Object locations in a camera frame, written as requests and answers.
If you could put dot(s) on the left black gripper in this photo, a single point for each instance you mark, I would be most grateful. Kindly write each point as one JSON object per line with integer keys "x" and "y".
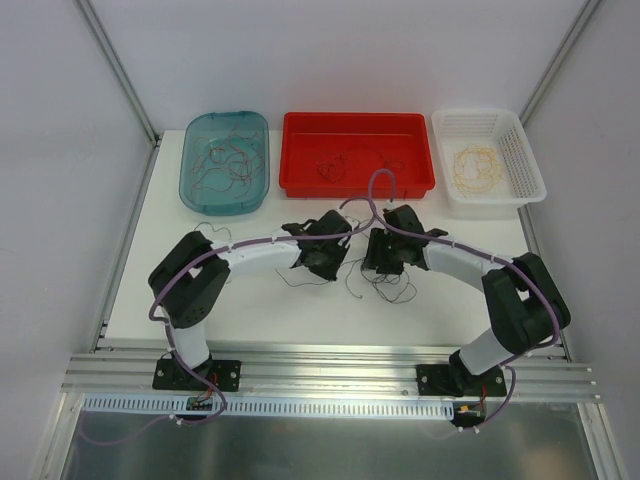
{"x": 324, "y": 261}

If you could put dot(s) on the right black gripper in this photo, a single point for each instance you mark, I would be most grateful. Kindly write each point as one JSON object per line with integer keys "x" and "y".
{"x": 382, "y": 253}

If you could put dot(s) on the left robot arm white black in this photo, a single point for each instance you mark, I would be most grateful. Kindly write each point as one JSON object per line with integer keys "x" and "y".
{"x": 189, "y": 280}

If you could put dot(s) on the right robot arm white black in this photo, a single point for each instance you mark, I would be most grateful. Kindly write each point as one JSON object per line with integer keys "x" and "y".
{"x": 525, "y": 307}

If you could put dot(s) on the red plastic tray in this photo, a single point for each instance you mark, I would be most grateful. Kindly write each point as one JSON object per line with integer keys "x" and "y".
{"x": 333, "y": 155}

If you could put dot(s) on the white perforated plastic basket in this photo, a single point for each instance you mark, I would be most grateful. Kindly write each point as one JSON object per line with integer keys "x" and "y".
{"x": 488, "y": 168}

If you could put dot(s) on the teal transparent plastic tub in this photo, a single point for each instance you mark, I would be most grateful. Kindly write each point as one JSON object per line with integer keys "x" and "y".
{"x": 225, "y": 163}

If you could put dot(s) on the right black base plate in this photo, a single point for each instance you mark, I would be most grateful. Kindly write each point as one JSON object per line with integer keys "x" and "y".
{"x": 443, "y": 380}

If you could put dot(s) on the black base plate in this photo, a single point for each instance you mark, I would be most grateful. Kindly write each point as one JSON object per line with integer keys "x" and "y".
{"x": 171, "y": 376}
{"x": 443, "y": 380}

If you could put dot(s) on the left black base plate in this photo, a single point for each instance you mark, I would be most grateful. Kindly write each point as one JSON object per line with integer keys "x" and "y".
{"x": 171, "y": 376}

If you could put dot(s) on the aluminium mounting rail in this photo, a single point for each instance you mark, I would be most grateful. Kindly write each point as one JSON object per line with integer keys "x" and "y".
{"x": 325, "y": 370}

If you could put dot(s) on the white slotted cable duct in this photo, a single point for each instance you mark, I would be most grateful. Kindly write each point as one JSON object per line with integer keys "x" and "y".
{"x": 270, "y": 407}

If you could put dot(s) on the right aluminium frame post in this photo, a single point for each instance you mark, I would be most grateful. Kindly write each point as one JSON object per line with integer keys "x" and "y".
{"x": 570, "y": 40}

